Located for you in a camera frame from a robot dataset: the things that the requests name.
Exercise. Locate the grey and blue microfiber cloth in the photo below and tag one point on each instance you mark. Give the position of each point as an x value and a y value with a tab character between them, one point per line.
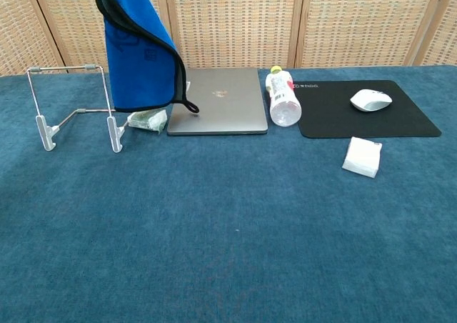
143	69

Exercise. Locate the silver closed laptop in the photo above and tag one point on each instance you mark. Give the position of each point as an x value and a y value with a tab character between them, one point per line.
228	112

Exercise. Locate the clear plastic bottle yellow cap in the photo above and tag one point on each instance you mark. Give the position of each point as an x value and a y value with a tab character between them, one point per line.
283	101

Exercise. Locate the blue carpet table cover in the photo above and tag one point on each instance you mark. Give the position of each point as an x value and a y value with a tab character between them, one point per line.
250	230

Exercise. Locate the green tissue pack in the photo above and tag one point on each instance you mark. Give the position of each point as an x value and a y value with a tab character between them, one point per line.
148	121

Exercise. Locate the black mouse pad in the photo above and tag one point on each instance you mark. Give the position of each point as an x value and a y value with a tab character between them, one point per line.
335	123

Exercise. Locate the white tissue pack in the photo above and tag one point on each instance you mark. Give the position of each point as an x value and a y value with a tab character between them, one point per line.
361	156

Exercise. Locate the woven wooden folding screen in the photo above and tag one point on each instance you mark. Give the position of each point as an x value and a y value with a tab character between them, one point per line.
285	23

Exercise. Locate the white computer mouse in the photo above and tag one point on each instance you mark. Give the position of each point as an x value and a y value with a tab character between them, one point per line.
369	100

